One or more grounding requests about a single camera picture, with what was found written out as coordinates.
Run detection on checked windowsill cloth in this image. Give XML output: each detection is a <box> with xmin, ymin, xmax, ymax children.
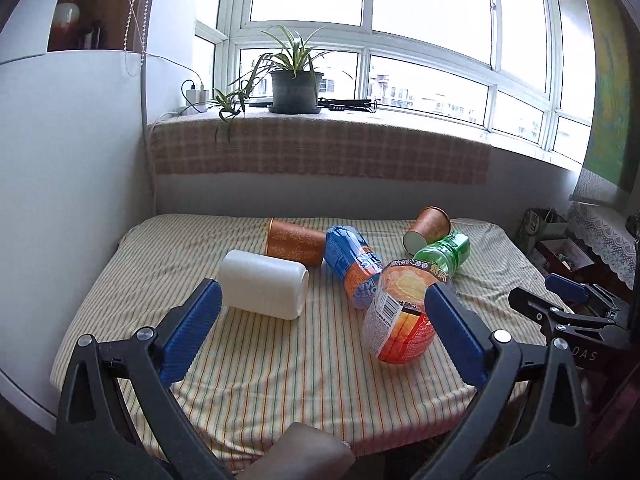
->
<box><xmin>150</xmin><ymin>111</ymin><xmax>493</xmax><ymax>187</ymax></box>

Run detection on dark grey plant pot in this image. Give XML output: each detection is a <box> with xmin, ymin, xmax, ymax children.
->
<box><xmin>270</xmin><ymin>70</ymin><xmax>325</xmax><ymax>110</ymax></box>

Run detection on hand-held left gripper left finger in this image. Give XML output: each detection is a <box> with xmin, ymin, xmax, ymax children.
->
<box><xmin>56</xmin><ymin>278</ymin><xmax>236</xmax><ymax>480</ymax></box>

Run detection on cardboard box with items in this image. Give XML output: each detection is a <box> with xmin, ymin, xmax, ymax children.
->
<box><xmin>515</xmin><ymin>207</ymin><xmax>569</xmax><ymax>256</ymax></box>

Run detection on orange drink bottle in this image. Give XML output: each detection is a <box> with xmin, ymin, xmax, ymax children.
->
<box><xmin>362</xmin><ymin>259</ymin><xmax>453</xmax><ymax>365</ymax></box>

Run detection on white bead cord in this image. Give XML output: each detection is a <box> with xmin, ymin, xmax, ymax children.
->
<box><xmin>122</xmin><ymin>0</ymin><xmax>152</xmax><ymax>77</ymax></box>

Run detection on orange and white vase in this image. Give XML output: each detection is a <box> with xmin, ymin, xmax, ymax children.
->
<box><xmin>53</xmin><ymin>2</ymin><xmax>81</xmax><ymax>52</ymax></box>

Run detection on white window frame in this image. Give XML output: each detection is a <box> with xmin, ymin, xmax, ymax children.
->
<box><xmin>192</xmin><ymin>0</ymin><xmax>599</xmax><ymax>167</ymax></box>

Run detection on white lace cloth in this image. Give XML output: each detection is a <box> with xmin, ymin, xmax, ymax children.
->
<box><xmin>567</xmin><ymin>200</ymin><xmax>639</xmax><ymax>291</ymax></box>

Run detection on small orange paper cup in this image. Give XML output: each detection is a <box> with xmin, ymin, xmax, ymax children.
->
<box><xmin>403</xmin><ymin>206</ymin><xmax>452</xmax><ymax>256</ymax></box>

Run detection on open cardboard box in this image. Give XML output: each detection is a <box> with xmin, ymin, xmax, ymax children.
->
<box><xmin>531</xmin><ymin>236</ymin><xmax>597</xmax><ymax>275</ymax></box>

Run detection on landscape wall scroll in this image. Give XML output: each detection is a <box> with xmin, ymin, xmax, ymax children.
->
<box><xmin>570</xmin><ymin>0</ymin><xmax>640</xmax><ymax>207</ymax></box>

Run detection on white cabinet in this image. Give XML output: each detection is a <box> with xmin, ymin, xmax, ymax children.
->
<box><xmin>0</xmin><ymin>0</ymin><xmax>157</xmax><ymax>433</ymax></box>

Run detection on green plastic bottle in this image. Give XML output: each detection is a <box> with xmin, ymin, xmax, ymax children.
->
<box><xmin>413</xmin><ymin>230</ymin><xmax>471</xmax><ymax>281</ymax></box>

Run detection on white cable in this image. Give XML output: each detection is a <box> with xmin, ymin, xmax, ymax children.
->
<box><xmin>149</xmin><ymin>102</ymin><xmax>207</xmax><ymax>128</ymax></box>

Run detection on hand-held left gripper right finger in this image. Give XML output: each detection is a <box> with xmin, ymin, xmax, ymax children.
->
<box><xmin>410</xmin><ymin>282</ymin><xmax>587</xmax><ymax>480</ymax></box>

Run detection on spider plant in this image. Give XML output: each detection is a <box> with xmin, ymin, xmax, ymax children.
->
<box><xmin>209</xmin><ymin>24</ymin><xmax>346</xmax><ymax>136</ymax></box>

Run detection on striped table cloth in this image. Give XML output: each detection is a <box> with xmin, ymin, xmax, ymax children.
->
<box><xmin>50</xmin><ymin>212</ymin><xmax>571</xmax><ymax>476</ymax></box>

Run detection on black device on windowsill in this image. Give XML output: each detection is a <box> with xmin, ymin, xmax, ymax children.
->
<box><xmin>317</xmin><ymin>97</ymin><xmax>379</xmax><ymax>114</ymax></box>

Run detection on brown rounded object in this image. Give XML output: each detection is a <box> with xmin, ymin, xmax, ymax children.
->
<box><xmin>239</xmin><ymin>422</ymin><xmax>357</xmax><ymax>480</ymax></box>

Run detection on orange patterned cup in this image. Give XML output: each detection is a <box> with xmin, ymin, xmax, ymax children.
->
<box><xmin>265</xmin><ymin>217</ymin><xmax>327</xmax><ymax>267</ymax></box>

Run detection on white plastic cup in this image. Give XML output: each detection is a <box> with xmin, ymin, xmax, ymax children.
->
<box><xmin>217</xmin><ymin>249</ymin><xmax>309</xmax><ymax>320</ymax></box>

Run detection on plant pot saucer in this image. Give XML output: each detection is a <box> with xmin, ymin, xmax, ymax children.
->
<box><xmin>267</xmin><ymin>104</ymin><xmax>324</xmax><ymax>115</ymax></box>

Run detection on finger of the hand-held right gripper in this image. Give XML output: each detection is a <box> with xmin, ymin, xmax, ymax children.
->
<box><xmin>545</xmin><ymin>273</ymin><xmax>632</xmax><ymax>318</ymax></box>
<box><xmin>508</xmin><ymin>287</ymin><xmax>618</xmax><ymax>350</ymax></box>

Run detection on grey vertical pipe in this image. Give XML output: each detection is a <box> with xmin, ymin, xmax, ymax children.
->
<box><xmin>141</xmin><ymin>55</ymin><xmax>159</xmax><ymax>217</ymax></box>

